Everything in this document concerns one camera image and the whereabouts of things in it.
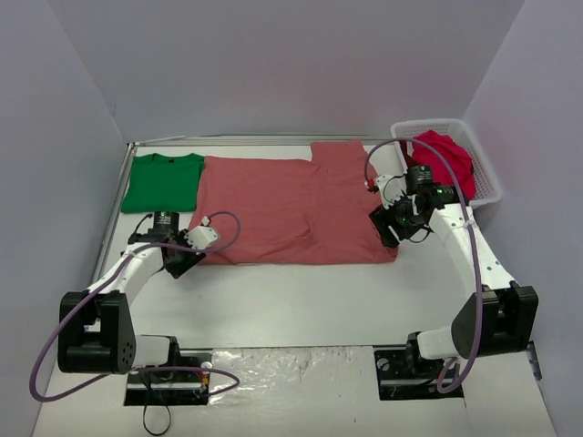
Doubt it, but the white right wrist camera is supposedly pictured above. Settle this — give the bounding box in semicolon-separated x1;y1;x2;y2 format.
365;174;406;209

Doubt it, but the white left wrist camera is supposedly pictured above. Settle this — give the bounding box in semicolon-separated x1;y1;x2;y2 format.
185;225;220;249

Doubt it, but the white plastic basket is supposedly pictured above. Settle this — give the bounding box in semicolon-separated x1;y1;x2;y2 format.
391;118;502;209

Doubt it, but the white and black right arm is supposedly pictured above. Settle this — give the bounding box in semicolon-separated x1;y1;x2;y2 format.
365;166;538;376

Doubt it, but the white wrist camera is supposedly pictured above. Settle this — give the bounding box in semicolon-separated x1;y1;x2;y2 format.
365;174;406;209
185;225;220;249

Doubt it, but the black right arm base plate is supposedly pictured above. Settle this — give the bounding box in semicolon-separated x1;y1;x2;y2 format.
373;345;464;401

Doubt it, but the magenta crumpled t-shirt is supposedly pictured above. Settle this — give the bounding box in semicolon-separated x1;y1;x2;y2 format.
412;130;476;200

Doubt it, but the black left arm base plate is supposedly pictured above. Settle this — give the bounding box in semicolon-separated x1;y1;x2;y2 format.
123;371;210;406

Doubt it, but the black cable loop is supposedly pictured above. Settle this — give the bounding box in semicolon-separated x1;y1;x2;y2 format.
141;402;174;436

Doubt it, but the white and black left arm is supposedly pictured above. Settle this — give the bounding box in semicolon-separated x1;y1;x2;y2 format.
57;211;205;381

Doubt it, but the green folded t-shirt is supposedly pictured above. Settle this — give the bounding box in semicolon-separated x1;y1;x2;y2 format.
120;153;205;214

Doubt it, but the salmon pink t-shirt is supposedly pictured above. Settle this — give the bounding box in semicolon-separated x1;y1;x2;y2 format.
189;139;398;265

